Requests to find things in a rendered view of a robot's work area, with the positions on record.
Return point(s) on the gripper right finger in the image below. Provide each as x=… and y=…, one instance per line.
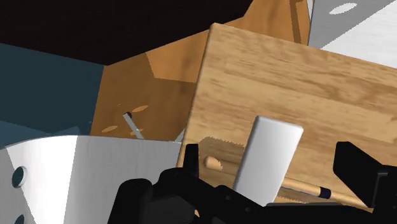
x=356, y=167

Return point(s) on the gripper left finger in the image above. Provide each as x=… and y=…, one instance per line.
x=173, y=198

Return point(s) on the white panel with round holes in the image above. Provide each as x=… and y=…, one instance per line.
x=366, y=34
x=102, y=176

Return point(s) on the thin grey rod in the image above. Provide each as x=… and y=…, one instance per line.
x=132, y=125

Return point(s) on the white-headed wooden mallet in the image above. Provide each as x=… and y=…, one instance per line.
x=266, y=155

